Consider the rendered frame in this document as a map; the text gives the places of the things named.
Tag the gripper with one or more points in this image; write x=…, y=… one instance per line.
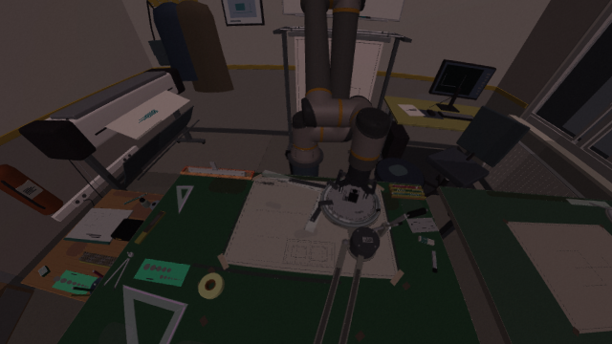
x=359, y=176

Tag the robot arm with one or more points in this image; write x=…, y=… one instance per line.
x=342, y=57

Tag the black round elbow joint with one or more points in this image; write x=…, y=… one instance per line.
x=364, y=242

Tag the round grey protractor head dial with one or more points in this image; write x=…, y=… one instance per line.
x=345, y=214

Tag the grey drafting machine ruler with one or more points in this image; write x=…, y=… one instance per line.
x=308, y=181

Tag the white drafting machine ruler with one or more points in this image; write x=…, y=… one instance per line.
x=316, y=219

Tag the white scale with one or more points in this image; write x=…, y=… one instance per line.
x=276, y=175

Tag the green drafting table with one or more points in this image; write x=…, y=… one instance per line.
x=483, y=267

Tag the small clear set square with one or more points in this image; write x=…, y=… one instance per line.
x=179, y=198

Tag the brown wooden ruler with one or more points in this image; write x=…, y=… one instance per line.
x=149, y=227

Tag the large clear set square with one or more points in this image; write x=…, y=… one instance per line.
x=130, y=315

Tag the dark round stool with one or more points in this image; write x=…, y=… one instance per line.
x=397, y=170

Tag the coloured pencil box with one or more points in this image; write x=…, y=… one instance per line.
x=407, y=191

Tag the white card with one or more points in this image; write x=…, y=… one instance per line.
x=421, y=225

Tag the small white eraser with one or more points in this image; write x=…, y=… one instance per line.
x=426, y=241

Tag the white paper sheet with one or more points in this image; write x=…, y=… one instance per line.
x=411, y=110

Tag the white drawing sheet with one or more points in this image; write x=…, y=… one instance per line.
x=268, y=229

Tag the beige tape piece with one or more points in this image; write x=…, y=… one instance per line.
x=223, y=261
x=397, y=277

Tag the yellow desk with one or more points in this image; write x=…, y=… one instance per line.
x=444, y=123

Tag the black marker pen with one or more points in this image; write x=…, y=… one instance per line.
x=434, y=262

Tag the black keyboard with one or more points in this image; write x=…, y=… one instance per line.
x=447, y=114

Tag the upright drawing board stand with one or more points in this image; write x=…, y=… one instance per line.
x=368, y=62

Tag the orange tray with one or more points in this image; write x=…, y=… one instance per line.
x=217, y=172

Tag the dark office chair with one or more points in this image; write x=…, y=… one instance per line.
x=490, y=136

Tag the black computer monitor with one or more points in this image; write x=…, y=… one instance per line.
x=461, y=79

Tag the grey radiator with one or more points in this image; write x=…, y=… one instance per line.
x=526, y=172

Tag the cream tape roll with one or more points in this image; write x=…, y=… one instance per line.
x=204, y=290

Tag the brown hanging coat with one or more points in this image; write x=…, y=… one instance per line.
x=205, y=48

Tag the small dark ink pot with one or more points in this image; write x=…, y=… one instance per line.
x=150, y=204

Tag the large green stencil template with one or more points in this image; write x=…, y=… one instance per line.
x=161, y=273

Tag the dark pen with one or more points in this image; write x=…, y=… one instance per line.
x=134, y=199

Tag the beige drawing sheet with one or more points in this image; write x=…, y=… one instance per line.
x=569, y=277

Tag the black tablet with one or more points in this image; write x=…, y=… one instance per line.
x=127, y=230

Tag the blue hanging coat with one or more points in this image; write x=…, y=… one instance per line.
x=174, y=38

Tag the window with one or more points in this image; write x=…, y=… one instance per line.
x=578, y=95

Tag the silver compass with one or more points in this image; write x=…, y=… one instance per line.
x=122, y=270

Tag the white notepad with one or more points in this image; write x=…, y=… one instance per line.
x=95, y=224

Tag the white large-format plotter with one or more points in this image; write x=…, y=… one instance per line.
x=95, y=124

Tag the grey calculator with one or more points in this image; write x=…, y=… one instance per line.
x=98, y=258

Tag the small green stencil template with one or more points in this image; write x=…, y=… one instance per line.
x=72, y=279

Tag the brown side table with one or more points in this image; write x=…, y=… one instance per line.
x=62, y=260

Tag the small grey block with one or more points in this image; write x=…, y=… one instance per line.
x=44, y=271

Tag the orange tube case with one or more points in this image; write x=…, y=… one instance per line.
x=24, y=188

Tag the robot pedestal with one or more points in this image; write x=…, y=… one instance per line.
x=305, y=165

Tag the framed wall picture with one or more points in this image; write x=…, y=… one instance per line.
x=242, y=12

